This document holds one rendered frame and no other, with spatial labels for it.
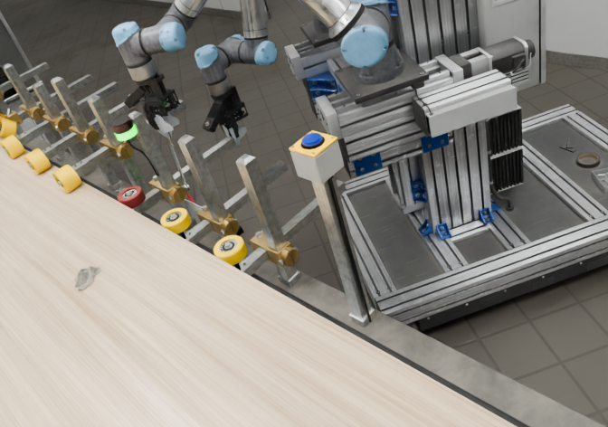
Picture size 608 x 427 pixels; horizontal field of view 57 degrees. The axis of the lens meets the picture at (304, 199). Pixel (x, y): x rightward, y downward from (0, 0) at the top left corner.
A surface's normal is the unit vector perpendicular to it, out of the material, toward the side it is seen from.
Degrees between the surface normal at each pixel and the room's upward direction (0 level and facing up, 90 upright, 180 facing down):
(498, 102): 90
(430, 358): 0
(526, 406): 0
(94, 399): 0
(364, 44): 96
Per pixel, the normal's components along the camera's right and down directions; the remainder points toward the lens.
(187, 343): -0.25, -0.77
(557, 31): -0.71, 0.55
